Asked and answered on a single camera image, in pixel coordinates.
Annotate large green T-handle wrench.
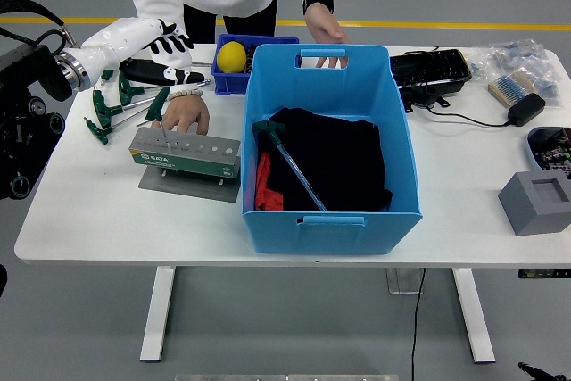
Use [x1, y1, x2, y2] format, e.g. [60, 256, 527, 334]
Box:
[252, 120, 329, 213]

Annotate yellow lemon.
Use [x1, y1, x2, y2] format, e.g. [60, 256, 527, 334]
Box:
[216, 40, 248, 73]

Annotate black cloth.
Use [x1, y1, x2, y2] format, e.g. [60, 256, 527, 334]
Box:
[258, 106, 393, 213]

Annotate black bracket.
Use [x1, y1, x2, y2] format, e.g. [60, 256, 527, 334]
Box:
[398, 81, 452, 113]

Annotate black hanging cable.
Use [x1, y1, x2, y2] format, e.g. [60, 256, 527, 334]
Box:
[410, 267, 427, 381]

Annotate taped resistor bundle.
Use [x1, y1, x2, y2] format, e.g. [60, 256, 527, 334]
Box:
[486, 70, 541, 109]

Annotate electronic circuit parts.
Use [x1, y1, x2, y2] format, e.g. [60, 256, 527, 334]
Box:
[534, 128, 571, 172]

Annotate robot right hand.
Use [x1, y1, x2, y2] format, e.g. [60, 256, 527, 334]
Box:
[517, 360, 566, 381]

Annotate grey metal foot plate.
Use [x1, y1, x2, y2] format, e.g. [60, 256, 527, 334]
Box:
[385, 267, 425, 295]

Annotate long thin green T-handle wrench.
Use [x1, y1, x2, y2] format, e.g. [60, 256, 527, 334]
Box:
[100, 62, 213, 87]

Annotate person's right hand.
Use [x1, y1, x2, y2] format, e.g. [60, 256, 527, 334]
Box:
[150, 94, 211, 137]

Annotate beaded bracelet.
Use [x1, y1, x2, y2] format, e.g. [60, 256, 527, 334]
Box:
[165, 88, 204, 104]

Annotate black wristwatch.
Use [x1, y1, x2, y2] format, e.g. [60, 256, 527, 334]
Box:
[302, 0, 335, 15]

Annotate grey block with recess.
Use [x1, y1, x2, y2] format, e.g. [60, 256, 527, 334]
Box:
[497, 170, 571, 237]

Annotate black adapter cable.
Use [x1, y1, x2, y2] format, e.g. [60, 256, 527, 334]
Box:
[423, 102, 510, 128]

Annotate large light blue folding box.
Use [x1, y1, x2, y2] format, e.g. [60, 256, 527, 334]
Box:
[240, 43, 424, 256]

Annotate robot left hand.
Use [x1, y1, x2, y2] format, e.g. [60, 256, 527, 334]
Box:
[82, 18, 205, 86]

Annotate black table control panel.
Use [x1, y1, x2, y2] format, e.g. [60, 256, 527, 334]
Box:
[517, 268, 571, 280]

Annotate light blue tray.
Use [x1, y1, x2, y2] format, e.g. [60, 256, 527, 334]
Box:
[525, 126, 571, 175]

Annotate small dark blue bin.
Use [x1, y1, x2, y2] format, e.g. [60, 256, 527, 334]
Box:
[210, 33, 301, 96]

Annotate small green T-handle wrench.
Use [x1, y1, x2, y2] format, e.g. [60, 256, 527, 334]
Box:
[145, 85, 172, 150]

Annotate black plastic tray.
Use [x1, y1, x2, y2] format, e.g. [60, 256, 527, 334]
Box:
[387, 48, 474, 89]

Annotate white table leg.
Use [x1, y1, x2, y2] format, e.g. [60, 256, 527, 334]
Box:
[139, 266, 177, 363]
[451, 267, 496, 364]

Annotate clear plastic parts bags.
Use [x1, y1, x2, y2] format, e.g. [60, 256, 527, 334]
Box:
[466, 39, 563, 109]

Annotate black power adapter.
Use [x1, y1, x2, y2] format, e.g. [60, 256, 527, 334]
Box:
[506, 93, 547, 128]

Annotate orange cloth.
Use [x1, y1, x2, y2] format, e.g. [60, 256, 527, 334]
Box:
[253, 151, 286, 211]

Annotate person's left hand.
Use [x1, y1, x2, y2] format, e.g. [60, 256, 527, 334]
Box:
[305, 2, 352, 69]

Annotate green grey wrench holder stand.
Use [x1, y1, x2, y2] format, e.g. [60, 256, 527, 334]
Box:
[128, 126, 243, 203]

